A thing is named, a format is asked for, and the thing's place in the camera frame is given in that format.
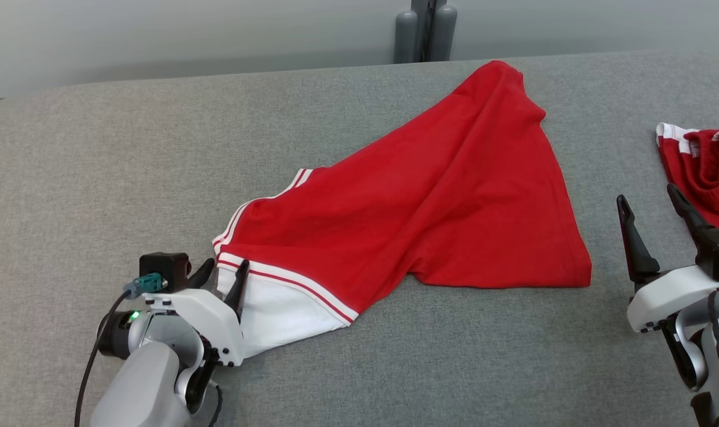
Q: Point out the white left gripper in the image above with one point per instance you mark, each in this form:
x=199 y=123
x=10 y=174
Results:
x=211 y=317

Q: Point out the red shorts with white stripe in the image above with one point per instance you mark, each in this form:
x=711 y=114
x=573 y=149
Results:
x=709 y=172

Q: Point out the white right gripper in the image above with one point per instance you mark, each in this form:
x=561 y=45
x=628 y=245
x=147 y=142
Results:
x=662 y=296

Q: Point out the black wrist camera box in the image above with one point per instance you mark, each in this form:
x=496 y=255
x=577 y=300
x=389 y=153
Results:
x=164 y=270
x=718 y=246

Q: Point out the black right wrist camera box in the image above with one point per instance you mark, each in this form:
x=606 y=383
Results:
x=718 y=246

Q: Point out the red shirt with white sleeves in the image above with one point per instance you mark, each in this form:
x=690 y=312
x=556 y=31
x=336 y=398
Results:
x=442 y=196

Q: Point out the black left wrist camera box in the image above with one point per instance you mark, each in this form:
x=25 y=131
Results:
x=164 y=270

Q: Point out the grey fabric table cover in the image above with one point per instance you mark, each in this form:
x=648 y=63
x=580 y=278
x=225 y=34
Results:
x=128 y=178

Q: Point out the grey metal partition post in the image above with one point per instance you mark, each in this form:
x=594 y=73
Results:
x=425 y=29

